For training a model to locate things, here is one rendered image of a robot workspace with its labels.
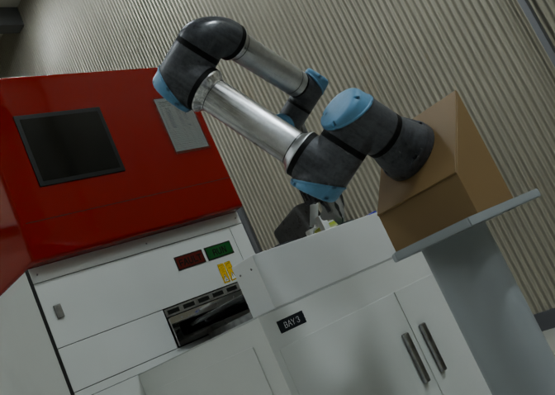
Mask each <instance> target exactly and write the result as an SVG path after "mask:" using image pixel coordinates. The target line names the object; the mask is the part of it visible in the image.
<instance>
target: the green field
mask: <svg viewBox="0 0 555 395"><path fill-rule="evenodd" d="M206 252H207V254H208V257H209V259H213V258H215V257H218V256H221V255H226V254H229V253H231V252H233V250H232V248H231V246H230V242H229V241H228V242H226V243H223V244H220V245H215V246H212V247H210V248H207V249H206Z"/></svg>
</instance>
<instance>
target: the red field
mask: <svg viewBox="0 0 555 395"><path fill-rule="evenodd" d="M176 261H177V263H178V267H179V269H183V268H186V267H188V266H191V265H194V264H198V263H201V262H203V261H205V259H204V257H203V255H202V252H201V251H200V250H199V251H197V252H194V253H191V254H189V255H184V256H181V257H178V258H176Z"/></svg>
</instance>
